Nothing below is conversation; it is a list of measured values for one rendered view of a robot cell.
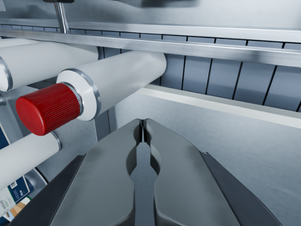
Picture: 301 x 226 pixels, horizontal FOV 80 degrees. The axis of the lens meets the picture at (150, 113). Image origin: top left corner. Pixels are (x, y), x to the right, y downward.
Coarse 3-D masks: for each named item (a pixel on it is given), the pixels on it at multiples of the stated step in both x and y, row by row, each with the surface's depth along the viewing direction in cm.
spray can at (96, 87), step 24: (72, 72) 15; (96, 72) 16; (120, 72) 19; (144, 72) 22; (24, 96) 13; (48, 96) 13; (72, 96) 15; (96, 96) 16; (120, 96) 19; (24, 120) 14; (48, 120) 13
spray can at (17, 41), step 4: (0, 40) 27; (4, 40) 27; (8, 40) 28; (12, 40) 28; (16, 40) 28; (20, 40) 29; (24, 40) 29; (28, 40) 30; (32, 40) 30; (36, 40) 31; (40, 40) 31; (44, 40) 32; (0, 44) 26; (4, 44) 27; (8, 44) 27; (12, 44) 27; (16, 44) 28; (20, 44) 28
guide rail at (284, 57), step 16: (0, 32) 31; (16, 32) 29; (32, 32) 28; (48, 32) 26; (128, 48) 21; (144, 48) 20; (160, 48) 19; (176, 48) 18; (192, 48) 18; (208, 48) 17; (224, 48) 16; (240, 48) 16; (256, 48) 16; (272, 48) 16; (272, 64) 15; (288, 64) 15
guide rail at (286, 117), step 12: (156, 96) 28; (168, 96) 27; (180, 96) 26; (192, 96) 25; (204, 96) 25; (216, 108) 24; (228, 108) 23; (240, 108) 23; (252, 108) 22; (264, 108) 22; (276, 108) 22; (264, 120) 22; (276, 120) 21; (288, 120) 21; (300, 120) 20
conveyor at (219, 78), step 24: (120, 48) 31; (288, 48) 21; (168, 72) 29; (192, 72) 27; (216, 72) 26; (240, 72) 24; (264, 72) 23; (288, 72) 22; (216, 96) 27; (240, 96) 25; (264, 96) 24; (288, 96) 23
